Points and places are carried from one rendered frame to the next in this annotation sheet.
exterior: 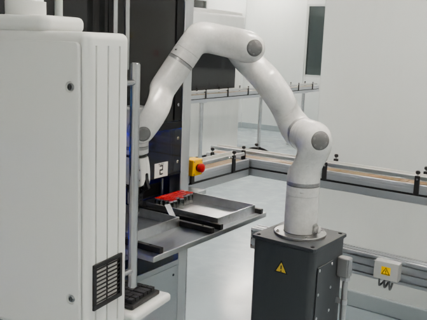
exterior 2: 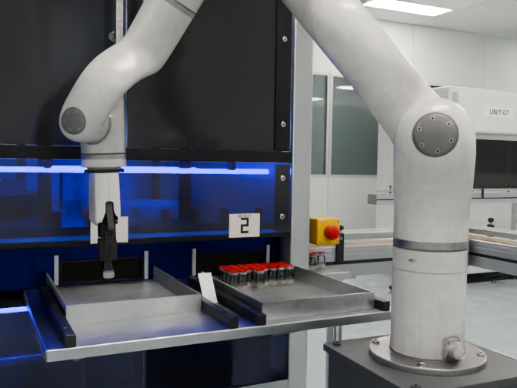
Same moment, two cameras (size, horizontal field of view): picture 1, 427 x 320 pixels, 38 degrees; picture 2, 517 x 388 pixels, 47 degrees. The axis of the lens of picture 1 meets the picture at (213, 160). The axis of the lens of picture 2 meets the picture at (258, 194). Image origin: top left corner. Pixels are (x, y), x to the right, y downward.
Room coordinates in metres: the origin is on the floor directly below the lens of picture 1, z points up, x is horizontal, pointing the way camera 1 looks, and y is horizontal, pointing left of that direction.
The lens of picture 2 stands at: (1.22, -0.57, 1.18)
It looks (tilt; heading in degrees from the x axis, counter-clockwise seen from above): 3 degrees down; 30
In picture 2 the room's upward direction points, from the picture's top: 1 degrees clockwise
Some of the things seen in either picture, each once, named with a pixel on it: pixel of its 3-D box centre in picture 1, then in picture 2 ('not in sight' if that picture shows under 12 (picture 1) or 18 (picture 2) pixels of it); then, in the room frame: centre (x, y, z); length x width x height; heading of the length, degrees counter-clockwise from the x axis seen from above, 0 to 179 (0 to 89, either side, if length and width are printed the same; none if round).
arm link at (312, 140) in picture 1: (309, 153); (432, 174); (2.18, -0.34, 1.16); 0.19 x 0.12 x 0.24; 15
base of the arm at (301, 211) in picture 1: (301, 209); (428, 301); (2.21, -0.33, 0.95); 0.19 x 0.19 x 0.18
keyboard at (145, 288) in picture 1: (90, 283); not in sight; (1.76, 0.35, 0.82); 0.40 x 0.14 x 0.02; 63
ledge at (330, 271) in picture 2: (185, 191); (318, 272); (2.76, 0.12, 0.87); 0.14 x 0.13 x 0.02; 56
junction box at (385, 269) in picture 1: (387, 270); not in sight; (2.85, -0.85, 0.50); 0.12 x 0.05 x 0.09; 56
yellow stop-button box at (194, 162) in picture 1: (191, 166); (322, 230); (2.72, 0.09, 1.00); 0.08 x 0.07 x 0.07; 56
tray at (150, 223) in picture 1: (119, 220); (118, 290); (2.17, 0.33, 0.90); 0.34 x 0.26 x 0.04; 56
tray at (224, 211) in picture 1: (200, 207); (281, 289); (2.39, 0.04, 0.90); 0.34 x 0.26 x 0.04; 56
